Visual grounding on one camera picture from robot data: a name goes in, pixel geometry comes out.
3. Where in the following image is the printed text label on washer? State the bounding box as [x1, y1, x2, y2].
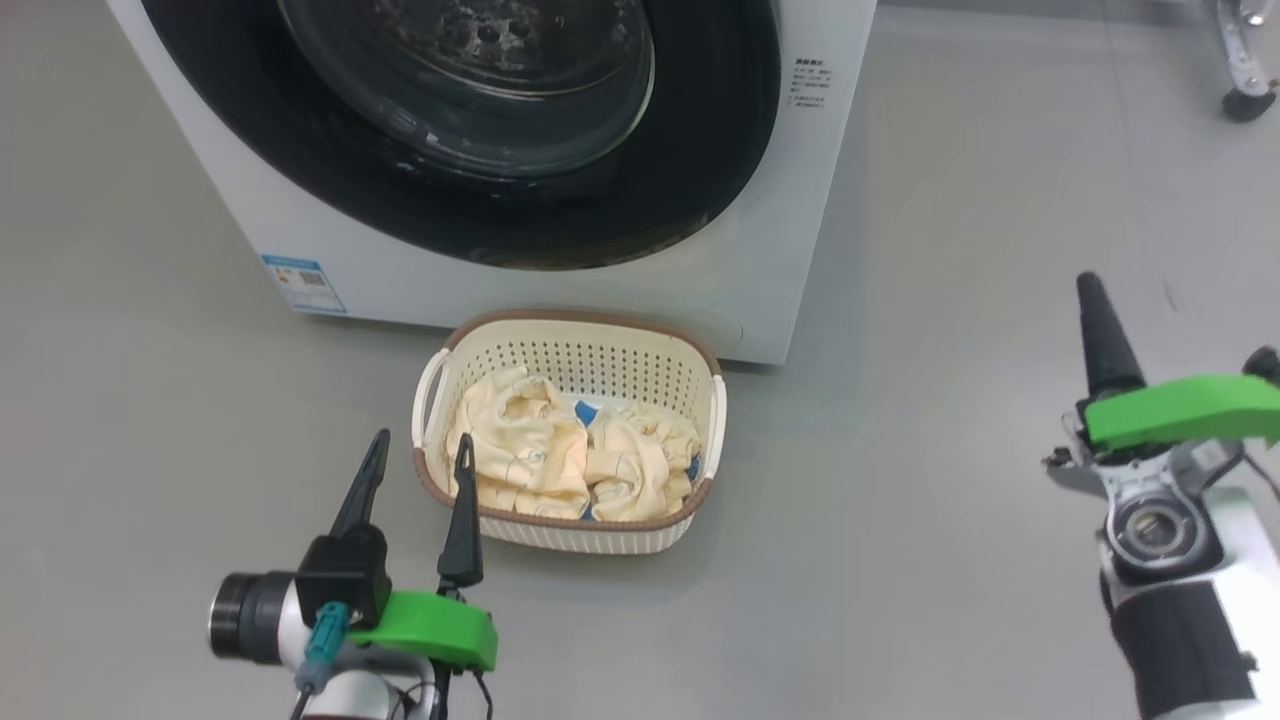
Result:
[790, 55, 843, 109]

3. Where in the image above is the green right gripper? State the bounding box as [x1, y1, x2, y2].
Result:
[1045, 272, 1280, 498]

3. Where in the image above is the black round glass washer door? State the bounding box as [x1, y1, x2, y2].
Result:
[140, 0, 783, 273]

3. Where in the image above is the white front-load washing machine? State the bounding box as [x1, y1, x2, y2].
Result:
[105, 0, 879, 366]

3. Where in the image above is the metal leg with black caster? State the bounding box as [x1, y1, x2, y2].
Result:
[1215, 0, 1280, 124]

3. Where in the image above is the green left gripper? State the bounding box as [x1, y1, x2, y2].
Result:
[330, 429, 498, 671]

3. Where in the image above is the cream perforated basket brown rim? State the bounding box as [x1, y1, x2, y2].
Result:
[412, 308, 728, 557]

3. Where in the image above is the blue energy label sticker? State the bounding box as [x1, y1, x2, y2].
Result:
[262, 254, 348, 315]

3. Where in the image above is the round white filter cover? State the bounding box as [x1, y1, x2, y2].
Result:
[668, 300, 747, 348]

